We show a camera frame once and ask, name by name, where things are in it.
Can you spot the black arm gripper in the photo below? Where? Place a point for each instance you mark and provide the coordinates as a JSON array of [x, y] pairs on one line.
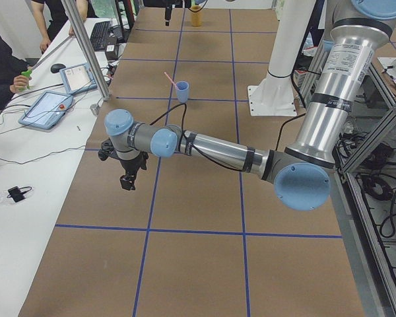
[[167, 11]]

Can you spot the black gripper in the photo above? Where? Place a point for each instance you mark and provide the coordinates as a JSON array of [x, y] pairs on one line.
[[131, 164]]

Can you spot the pink chopstick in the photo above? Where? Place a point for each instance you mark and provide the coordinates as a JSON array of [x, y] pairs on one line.
[[171, 80]]

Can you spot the light blue plastic cup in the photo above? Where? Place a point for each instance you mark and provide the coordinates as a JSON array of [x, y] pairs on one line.
[[182, 91]]

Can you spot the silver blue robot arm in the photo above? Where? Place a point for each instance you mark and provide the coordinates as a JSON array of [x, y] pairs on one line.
[[175, 72]]

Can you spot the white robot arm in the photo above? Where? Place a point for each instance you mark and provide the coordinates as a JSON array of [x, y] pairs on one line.
[[292, 177]]

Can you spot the tan cylindrical cup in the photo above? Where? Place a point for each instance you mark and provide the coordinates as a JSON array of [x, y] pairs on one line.
[[196, 18]]

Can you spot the seated person's hand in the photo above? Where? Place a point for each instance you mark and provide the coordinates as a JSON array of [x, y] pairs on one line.
[[18, 83]]

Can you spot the black keyboard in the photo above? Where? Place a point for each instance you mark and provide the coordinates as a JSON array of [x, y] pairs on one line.
[[99, 35]]

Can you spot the blue teach pendant tablet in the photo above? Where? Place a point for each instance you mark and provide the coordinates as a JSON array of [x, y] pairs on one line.
[[47, 110]]

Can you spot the standing person in black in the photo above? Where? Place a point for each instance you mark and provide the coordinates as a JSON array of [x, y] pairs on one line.
[[58, 18]]

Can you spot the black computer mouse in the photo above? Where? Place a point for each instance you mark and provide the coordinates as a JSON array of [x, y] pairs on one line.
[[55, 68]]

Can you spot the seated person in black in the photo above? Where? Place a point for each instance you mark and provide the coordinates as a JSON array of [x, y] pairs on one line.
[[1, 69]]

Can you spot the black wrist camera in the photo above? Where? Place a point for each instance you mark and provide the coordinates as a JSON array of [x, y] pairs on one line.
[[107, 151]]

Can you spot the aluminium frame post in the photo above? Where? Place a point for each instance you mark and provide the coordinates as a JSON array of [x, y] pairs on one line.
[[86, 47]]

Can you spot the small black device with cable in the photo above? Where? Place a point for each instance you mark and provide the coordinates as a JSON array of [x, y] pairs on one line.
[[17, 194]]

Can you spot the green handled tool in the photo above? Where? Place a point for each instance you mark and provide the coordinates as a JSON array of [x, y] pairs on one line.
[[27, 74]]

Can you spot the aluminium extrusion table frame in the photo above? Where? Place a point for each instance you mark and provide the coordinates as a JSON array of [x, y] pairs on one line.
[[366, 160]]

